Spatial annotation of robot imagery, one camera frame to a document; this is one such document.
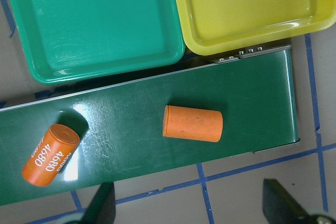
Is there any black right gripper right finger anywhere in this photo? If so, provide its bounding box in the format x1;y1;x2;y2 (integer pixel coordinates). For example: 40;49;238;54
262;179;309;223

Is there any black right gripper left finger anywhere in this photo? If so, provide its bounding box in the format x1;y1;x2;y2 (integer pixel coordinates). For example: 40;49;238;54
80;182;116;223

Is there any green conveyor belt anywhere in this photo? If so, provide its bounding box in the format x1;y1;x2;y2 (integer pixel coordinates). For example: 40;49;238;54
1;46;299;205

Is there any plain orange cylinder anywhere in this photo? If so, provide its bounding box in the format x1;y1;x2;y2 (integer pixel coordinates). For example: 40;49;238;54
162;105;224;143

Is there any green plastic tray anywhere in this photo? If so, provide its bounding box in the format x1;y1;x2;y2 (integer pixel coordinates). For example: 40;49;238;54
9;0;185;84

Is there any yellow plastic tray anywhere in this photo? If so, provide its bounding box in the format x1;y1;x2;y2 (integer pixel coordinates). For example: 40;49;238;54
176;0;335;56

